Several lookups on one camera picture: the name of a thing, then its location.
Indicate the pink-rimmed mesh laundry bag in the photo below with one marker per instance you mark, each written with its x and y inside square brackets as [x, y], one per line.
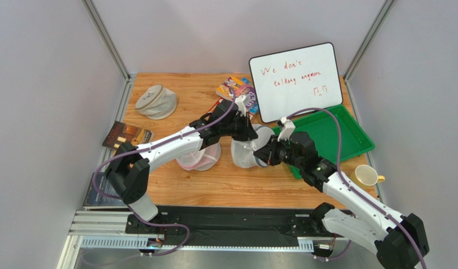
[201, 160]

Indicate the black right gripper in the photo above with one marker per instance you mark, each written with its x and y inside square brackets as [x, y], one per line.
[271, 152]

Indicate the red comic paperback book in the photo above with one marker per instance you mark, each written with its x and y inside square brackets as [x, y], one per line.
[213, 107]

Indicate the aluminium frame rail right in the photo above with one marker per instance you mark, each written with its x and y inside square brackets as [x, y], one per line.
[369, 38]

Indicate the dark blue hardcover book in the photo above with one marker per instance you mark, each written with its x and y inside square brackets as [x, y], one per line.
[95, 201]

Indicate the Roald Dahl colourful book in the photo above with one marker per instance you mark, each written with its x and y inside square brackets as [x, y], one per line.
[224, 90]

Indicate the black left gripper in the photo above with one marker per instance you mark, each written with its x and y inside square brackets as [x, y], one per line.
[248, 133]

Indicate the yellow cup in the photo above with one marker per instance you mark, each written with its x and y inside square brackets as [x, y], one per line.
[366, 176]

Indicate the green plastic tray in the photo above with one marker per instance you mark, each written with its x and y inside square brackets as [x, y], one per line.
[325, 132]

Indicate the beige mesh laundry bag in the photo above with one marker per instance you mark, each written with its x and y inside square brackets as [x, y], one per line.
[156, 103]

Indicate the Kate DiCamillo dark book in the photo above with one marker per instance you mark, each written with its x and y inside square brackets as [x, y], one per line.
[121, 132]

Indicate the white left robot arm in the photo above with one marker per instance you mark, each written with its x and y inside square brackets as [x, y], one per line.
[128, 171]

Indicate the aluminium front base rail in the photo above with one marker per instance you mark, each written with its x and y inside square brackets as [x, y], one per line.
[97, 239]

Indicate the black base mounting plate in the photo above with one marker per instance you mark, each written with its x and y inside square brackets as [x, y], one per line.
[230, 226]

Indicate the whiteboard with red writing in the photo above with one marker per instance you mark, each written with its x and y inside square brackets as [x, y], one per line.
[294, 80]

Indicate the aluminium frame rail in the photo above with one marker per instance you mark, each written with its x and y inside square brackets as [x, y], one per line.
[369, 38]
[112, 78]

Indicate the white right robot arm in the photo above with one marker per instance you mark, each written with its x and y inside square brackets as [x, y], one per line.
[398, 241]

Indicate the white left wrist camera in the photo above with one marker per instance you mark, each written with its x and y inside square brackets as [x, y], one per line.
[241, 101]

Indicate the white mesh laundry bag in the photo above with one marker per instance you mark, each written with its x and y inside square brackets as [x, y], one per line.
[243, 152]

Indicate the aluminium frame rail left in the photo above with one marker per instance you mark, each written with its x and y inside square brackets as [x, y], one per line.
[112, 78]

